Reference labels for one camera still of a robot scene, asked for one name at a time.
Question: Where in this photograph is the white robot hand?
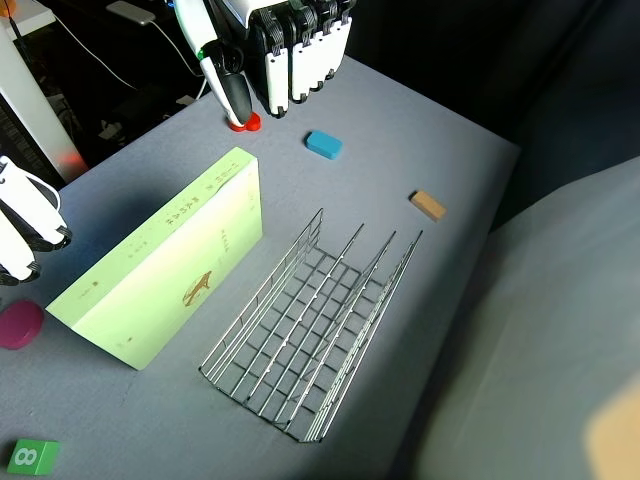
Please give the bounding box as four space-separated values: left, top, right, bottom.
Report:
0 154 73 287
172 0 357 127

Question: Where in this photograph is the light green thick book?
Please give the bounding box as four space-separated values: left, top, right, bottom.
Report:
44 146 264 372

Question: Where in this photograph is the red heart block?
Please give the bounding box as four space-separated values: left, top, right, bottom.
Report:
228 112 263 134

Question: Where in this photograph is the blue rounded block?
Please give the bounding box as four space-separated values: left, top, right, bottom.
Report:
304 130 345 162

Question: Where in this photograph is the magenta round block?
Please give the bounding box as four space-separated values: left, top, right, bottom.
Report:
0 299 46 351

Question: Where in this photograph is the flat silver device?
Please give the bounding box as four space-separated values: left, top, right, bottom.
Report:
105 0 158 27

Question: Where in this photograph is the tan wooden block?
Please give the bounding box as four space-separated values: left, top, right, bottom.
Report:
409 189 448 223

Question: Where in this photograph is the white desk top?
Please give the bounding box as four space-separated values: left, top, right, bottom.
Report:
0 0 57 37

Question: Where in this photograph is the green block with number eight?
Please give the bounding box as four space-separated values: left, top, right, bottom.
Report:
6 438 62 476

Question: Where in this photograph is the grey table cloth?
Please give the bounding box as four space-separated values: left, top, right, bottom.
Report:
0 53 522 480

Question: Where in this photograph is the grey fabric cover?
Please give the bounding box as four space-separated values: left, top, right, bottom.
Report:
412 155 640 480

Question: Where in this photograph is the blurred tan object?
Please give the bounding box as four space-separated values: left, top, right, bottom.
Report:
584 387 640 480

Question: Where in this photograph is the white post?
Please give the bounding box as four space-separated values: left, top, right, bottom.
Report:
0 22 90 184

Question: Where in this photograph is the thin white device cable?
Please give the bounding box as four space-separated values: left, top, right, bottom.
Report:
148 18 201 76

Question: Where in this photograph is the wire metal rack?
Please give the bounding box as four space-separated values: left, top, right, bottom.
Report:
198 207 425 444

